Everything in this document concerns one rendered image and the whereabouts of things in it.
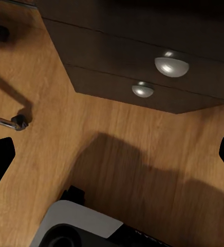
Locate swivel chair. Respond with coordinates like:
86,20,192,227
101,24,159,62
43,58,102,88
0,25,28,131

